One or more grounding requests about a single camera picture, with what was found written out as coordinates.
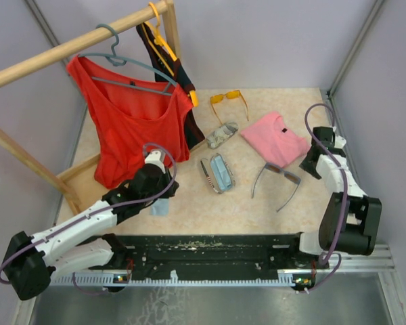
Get grey-framed sunglasses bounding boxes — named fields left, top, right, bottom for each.
left=251, top=162, right=301, bottom=213

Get square blue cleaning cloth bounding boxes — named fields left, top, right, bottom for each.
left=210, top=154, right=233, bottom=192

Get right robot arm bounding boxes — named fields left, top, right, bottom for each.
left=288, top=127, right=382, bottom=268

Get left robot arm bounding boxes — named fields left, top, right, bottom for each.
left=0, top=162, right=179, bottom=301

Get orange sunglasses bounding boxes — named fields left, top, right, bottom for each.
left=209, top=89, right=250, bottom=124

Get narrow blue cleaning cloth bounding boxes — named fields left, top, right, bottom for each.
left=150, top=198, right=169, bottom=217

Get folded pink t-shirt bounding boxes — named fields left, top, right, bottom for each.
left=240, top=112, right=310, bottom=167

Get red tank top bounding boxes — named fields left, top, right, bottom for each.
left=67, top=56, right=193, bottom=189

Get wooden clothes rack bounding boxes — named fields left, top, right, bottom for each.
left=0, top=0, right=207, bottom=216

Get grey patterned glasses case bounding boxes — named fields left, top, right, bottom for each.
left=206, top=122, right=239, bottom=150

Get dark navy maroon garment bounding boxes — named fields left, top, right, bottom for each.
left=136, top=23, right=205, bottom=150

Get grey-blue clothes hanger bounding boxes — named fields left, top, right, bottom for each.
left=79, top=24, right=178, bottom=97

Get yellow clothes hanger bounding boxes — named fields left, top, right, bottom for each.
left=144, top=1, right=198, bottom=107

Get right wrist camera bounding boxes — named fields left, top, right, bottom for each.
left=334, top=134, right=346, bottom=157

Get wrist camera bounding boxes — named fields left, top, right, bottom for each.
left=334, top=134, right=346, bottom=157
left=144, top=150, right=165, bottom=171

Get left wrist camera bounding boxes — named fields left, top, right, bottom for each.
left=144, top=150, right=165, bottom=171

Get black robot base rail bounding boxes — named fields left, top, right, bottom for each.
left=51, top=234, right=394, bottom=292

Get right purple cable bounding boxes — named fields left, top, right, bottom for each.
left=304, top=103, right=349, bottom=294

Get purple cable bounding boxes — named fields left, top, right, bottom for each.
left=0, top=142, right=177, bottom=296
left=304, top=103, right=349, bottom=294

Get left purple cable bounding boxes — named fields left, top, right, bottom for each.
left=0, top=142, right=177, bottom=296

